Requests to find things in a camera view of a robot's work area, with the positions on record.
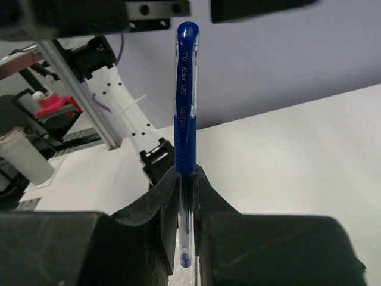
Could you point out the white cylinder container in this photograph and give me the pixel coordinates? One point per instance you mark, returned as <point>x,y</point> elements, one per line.
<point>21,154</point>

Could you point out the aluminium frame rail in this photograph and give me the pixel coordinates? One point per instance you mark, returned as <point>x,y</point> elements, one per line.
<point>102,123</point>

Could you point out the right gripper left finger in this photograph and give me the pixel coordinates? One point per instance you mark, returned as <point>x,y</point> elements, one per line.
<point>133,246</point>

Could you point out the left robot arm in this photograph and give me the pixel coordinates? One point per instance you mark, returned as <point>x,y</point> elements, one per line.
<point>95,64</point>

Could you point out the red plastic part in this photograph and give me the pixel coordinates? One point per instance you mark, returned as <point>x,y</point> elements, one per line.
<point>52,103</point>

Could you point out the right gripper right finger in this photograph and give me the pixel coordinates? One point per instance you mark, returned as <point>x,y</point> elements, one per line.
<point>269,249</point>

